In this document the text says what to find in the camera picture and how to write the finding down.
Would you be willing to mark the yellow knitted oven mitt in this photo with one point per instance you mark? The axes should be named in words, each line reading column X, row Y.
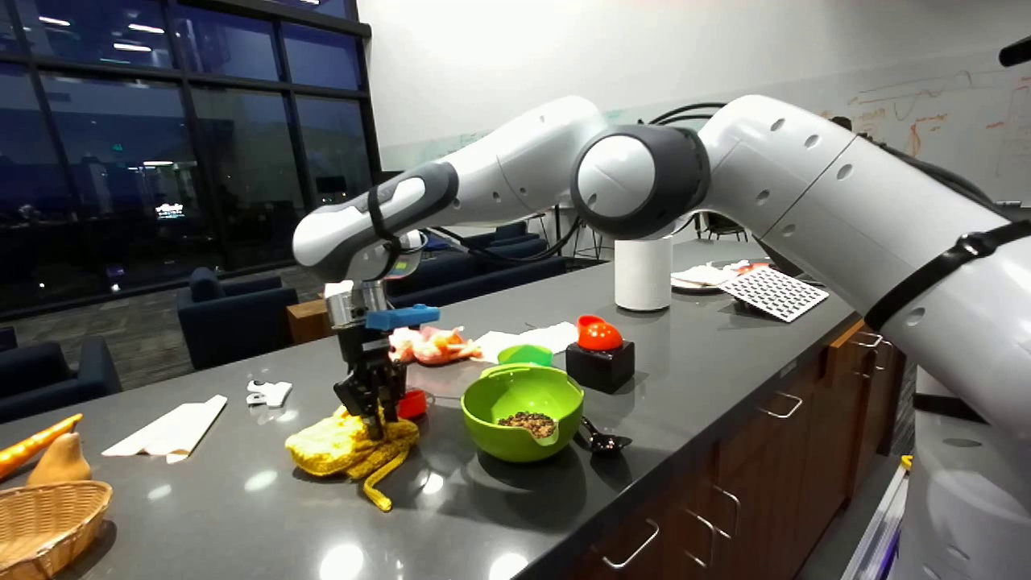
column 325, row 445

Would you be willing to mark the dark blue lounge couch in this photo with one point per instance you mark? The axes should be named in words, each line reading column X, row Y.
column 54, row 374
column 505, row 270

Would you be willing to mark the white cylinder roll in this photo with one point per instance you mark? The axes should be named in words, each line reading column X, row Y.
column 643, row 277

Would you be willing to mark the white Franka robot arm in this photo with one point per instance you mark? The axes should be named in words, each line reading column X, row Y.
column 859, row 215

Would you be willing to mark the dark blue armchair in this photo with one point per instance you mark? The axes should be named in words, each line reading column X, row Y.
column 236, row 324

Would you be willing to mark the tan wicker basket bowl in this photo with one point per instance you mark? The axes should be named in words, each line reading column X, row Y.
column 49, row 526

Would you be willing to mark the orange toy bread stick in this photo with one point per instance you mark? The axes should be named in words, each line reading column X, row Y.
column 33, row 445

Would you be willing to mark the tan gourd shaped toy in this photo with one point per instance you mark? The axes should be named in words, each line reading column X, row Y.
column 62, row 467

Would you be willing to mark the dark wood counter cabinet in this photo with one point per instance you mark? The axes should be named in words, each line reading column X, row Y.
column 753, row 486

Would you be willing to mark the brown dry bean mix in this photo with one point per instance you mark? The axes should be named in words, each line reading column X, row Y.
column 527, row 424

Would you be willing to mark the white folded paper napkin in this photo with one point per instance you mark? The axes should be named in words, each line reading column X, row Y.
column 172, row 430

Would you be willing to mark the white paper sheet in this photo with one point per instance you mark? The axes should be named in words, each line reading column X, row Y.
column 527, row 341

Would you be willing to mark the white paper stack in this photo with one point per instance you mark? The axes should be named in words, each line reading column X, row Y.
column 704, row 277

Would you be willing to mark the small green plastic bowl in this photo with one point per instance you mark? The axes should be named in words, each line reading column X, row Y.
column 527, row 357

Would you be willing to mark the pink orange plush toy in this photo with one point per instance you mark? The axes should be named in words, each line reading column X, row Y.
column 435, row 345

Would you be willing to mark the black plastic spoon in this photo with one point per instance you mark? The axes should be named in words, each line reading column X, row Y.
column 602, row 440

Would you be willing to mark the red toy tomato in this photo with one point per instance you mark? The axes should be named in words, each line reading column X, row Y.
column 602, row 338

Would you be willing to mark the white computer keyboard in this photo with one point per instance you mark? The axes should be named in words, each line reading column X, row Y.
column 777, row 294

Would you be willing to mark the wooden cube side table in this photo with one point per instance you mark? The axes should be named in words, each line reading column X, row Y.
column 312, row 322

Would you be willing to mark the lime green plastic bowl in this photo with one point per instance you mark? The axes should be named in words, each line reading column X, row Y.
column 493, row 438

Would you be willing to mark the wall whiteboard with drawings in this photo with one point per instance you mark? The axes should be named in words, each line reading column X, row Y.
column 946, row 116

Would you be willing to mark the dark glass window wall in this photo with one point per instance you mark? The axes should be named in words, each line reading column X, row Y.
column 132, row 130

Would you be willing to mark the black square block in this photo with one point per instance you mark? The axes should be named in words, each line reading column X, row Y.
column 602, row 370

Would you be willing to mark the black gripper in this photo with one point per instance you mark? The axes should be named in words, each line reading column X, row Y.
column 373, row 367

